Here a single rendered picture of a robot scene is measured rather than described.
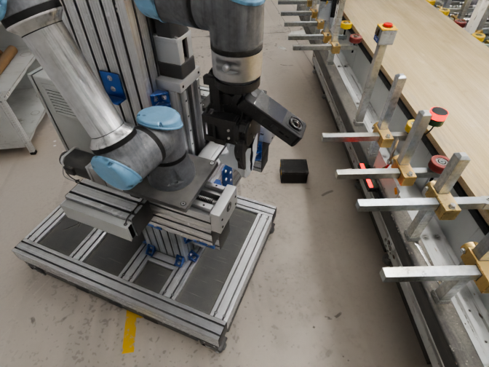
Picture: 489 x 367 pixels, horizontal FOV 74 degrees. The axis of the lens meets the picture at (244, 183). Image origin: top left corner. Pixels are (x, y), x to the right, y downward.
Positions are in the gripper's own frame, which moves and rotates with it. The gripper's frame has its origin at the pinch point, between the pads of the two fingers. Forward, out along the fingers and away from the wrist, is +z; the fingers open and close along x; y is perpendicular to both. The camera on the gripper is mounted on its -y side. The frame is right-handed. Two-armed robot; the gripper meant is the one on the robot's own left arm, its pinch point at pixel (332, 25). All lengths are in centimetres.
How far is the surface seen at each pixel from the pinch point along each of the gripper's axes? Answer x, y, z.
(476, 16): -147, -74, 33
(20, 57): -55, 268, 80
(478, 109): -38, -70, 42
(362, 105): -34, -19, 49
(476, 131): -19, -68, 42
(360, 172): 22, -25, 46
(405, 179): 20, -42, 46
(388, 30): -32.5, -19.9, 10.4
